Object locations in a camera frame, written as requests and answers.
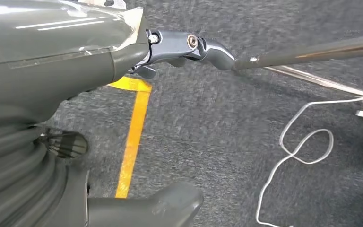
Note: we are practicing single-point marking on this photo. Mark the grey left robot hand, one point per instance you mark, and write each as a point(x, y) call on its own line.
point(43, 62)

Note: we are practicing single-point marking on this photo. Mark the yellow floor tape square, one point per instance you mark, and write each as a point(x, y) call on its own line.
point(134, 131)

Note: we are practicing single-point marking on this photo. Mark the stainless steel work table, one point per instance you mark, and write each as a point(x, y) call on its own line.
point(310, 53)

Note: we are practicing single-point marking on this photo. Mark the ribbed grey left arm sleeve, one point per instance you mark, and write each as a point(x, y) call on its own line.
point(12, 181)

